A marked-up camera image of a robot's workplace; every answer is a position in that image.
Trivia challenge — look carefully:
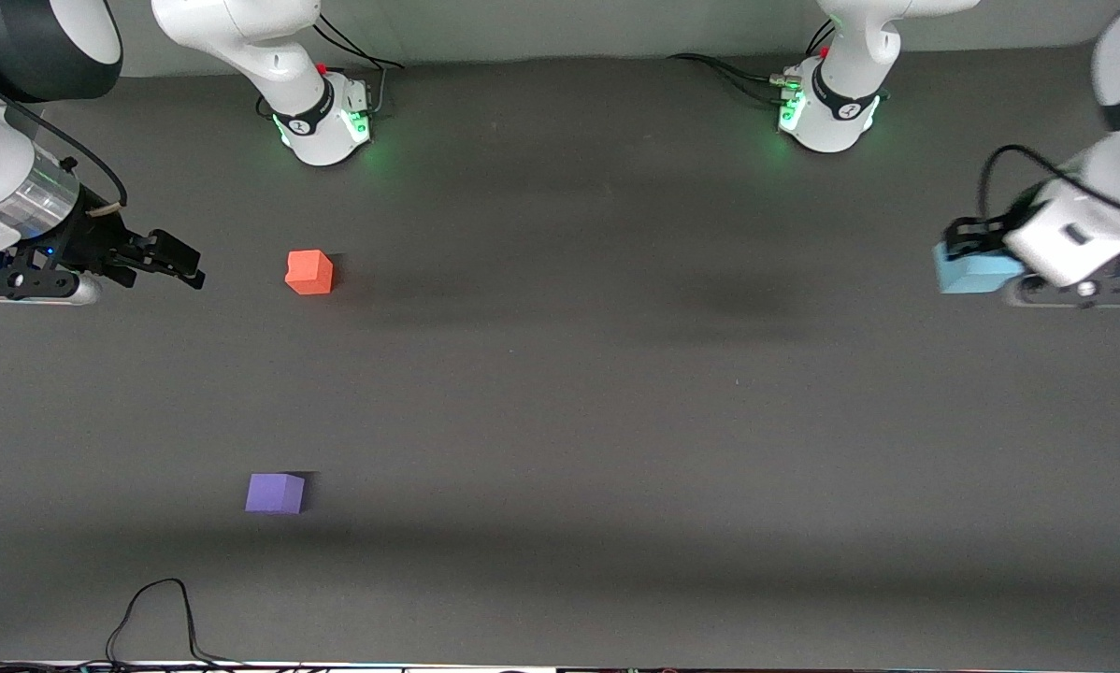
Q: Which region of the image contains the light blue foam block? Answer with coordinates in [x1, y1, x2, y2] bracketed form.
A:
[933, 241, 1027, 296]

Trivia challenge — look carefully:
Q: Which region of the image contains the orange foam block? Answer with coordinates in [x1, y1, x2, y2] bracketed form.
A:
[285, 250, 335, 296]

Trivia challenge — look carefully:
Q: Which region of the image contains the purple foam block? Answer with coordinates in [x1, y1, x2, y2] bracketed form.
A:
[245, 473, 306, 515]

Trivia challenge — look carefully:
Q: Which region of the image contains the black right base cable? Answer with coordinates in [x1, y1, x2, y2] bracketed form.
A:
[312, 26, 390, 118]
[317, 14, 404, 69]

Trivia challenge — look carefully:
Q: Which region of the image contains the black left base cable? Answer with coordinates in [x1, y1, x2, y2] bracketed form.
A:
[666, 53, 797, 102]

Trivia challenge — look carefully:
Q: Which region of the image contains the thin black looped cable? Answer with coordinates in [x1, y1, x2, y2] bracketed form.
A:
[105, 578, 243, 669]

